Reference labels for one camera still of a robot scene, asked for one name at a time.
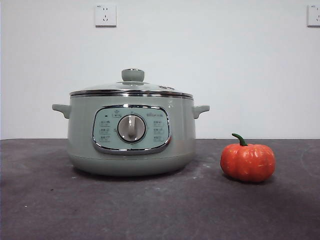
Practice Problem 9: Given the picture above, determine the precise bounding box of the glass lid with green knob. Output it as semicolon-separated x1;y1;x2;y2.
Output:
69;67;194;99

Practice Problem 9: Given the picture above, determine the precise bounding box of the orange pumpkin with green stem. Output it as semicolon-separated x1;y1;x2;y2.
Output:
219;133;276;183

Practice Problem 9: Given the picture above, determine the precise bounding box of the sage green electric cooking pot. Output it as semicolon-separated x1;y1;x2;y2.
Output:
51;94;210;177

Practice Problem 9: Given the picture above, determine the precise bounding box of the white wall socket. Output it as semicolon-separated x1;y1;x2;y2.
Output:
94;3;117;28
306;4;320;28

